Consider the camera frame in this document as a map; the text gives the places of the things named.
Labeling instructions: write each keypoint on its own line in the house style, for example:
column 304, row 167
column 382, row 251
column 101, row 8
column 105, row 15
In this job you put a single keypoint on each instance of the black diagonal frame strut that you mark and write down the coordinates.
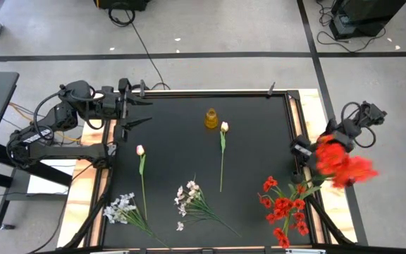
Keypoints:
column 87, row 215
column 326, row 217

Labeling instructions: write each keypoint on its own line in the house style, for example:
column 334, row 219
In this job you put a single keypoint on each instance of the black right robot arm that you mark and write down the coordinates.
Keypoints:
column 351, row 128

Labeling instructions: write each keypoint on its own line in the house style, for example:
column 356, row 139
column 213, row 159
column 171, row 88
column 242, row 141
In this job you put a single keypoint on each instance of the white artificial flower bunch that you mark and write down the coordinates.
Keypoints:
column 190, row 192
column 120, row 210

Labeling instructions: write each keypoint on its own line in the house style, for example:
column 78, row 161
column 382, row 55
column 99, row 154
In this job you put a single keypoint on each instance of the black equipment cabinet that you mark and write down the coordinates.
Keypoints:
column 365, row 14

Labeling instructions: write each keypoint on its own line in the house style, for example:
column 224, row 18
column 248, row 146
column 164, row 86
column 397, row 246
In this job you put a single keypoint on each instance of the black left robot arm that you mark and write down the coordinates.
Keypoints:
column 76, row 91

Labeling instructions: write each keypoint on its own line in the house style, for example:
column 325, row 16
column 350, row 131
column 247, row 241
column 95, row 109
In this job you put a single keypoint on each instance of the yellow glass vase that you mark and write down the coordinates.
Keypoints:
column 211, row 120

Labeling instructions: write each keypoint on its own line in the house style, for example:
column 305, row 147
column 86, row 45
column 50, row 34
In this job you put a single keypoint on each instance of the white panel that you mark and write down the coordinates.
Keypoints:
column 48, row 183

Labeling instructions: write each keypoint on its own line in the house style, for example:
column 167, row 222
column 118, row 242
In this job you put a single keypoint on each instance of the white bracket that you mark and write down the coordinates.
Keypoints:
column 305, row 251
column 109, row 252

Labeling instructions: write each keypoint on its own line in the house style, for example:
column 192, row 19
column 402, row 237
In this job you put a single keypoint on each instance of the black aluminium table frame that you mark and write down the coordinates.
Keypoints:
column 241, row 94

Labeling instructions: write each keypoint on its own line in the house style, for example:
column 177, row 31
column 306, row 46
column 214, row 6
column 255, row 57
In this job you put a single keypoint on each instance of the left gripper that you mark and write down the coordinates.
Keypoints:
column 111, row 102

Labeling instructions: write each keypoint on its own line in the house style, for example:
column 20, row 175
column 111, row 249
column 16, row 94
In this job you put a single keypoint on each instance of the black box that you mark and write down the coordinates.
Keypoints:
column 122, row 3

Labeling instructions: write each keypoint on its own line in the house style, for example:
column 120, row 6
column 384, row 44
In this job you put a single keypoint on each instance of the pink white artificial tulip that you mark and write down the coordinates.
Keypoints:
column 224, row 126
column 140, row 150

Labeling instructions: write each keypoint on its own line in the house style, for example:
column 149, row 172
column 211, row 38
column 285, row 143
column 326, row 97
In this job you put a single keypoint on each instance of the red artificial flower bunch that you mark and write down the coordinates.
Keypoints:
column 333, row 158
column 284, row 204

